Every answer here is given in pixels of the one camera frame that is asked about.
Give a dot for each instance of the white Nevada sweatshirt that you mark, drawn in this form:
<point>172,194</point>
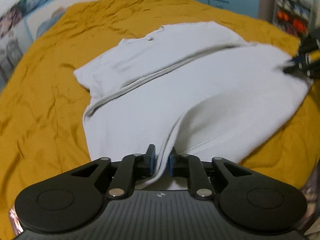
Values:
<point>197,88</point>

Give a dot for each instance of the blue pillow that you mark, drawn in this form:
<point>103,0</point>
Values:
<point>47,24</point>

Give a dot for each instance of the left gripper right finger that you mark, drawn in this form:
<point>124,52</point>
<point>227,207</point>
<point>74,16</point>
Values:
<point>191,168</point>

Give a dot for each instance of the mustard yellow bed quilt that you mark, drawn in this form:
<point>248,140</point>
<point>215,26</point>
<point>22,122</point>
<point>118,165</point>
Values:
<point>42,104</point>

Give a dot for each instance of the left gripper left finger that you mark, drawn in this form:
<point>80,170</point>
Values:
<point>131,169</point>

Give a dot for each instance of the anime wall poster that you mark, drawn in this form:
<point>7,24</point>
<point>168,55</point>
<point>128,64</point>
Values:
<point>14,35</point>

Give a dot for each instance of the white blue headboard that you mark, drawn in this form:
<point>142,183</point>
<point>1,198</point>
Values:
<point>75,0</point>

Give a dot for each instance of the colourful storage shelf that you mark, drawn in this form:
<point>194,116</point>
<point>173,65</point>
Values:
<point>295,17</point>

